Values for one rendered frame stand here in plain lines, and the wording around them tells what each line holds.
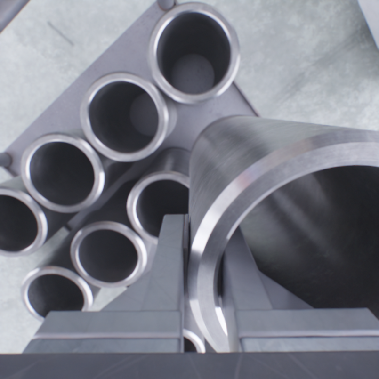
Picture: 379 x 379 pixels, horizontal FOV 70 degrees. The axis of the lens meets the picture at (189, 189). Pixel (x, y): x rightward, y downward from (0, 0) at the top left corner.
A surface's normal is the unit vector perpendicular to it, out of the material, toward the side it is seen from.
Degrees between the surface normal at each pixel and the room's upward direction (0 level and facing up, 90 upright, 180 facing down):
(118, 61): 0
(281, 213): 90
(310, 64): 0
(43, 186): 90
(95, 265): 90
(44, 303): 90
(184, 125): 0
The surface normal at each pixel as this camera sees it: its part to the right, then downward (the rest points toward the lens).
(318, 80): 0.00, 0.28
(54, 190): 0.69, -0.70
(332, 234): -0.92, -0.38
